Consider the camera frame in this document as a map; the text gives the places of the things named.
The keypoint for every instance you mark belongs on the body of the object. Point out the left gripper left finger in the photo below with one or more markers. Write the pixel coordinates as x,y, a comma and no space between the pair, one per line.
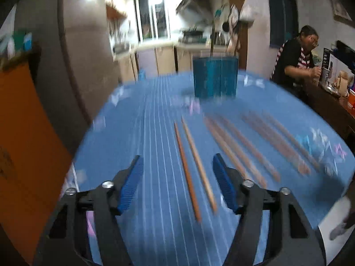
65,238

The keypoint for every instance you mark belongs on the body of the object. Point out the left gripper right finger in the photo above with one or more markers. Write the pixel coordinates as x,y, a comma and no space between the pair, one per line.
291,239

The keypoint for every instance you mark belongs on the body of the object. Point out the light bamboo chopstick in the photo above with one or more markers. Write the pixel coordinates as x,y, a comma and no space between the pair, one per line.
188,178
200,167

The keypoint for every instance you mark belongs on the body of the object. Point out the kitchen window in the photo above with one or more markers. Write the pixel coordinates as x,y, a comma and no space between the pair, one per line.
152,19

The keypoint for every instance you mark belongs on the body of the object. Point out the orange wooden cabinet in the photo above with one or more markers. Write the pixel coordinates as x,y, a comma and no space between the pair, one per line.
34,161

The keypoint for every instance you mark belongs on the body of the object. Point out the blue star grid tablecloth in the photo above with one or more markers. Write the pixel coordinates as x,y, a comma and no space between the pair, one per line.
159,227

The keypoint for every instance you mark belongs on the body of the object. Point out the brown bamboo chopstick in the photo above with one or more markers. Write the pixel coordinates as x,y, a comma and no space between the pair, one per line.
247,153
227,150

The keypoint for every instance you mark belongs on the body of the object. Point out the dark wooden side table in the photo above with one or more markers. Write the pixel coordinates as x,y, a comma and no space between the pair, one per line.
333,110

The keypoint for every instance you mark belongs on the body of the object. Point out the seated person black top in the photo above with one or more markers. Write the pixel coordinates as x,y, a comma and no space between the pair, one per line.
294,65

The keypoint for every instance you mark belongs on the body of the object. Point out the teal perforated utensil holder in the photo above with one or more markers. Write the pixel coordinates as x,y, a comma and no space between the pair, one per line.
215,76

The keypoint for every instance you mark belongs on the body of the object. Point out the silver refrigerator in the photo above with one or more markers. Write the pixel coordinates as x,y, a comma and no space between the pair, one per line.
76,72

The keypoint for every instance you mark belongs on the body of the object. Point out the hanging white plastic bag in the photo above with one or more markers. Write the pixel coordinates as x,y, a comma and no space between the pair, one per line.
247,14

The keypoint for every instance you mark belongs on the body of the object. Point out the range hood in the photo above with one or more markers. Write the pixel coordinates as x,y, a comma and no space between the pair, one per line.
201,7

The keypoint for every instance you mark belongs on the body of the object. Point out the framed wall picture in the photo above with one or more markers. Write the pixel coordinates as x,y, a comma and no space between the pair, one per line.
339,12

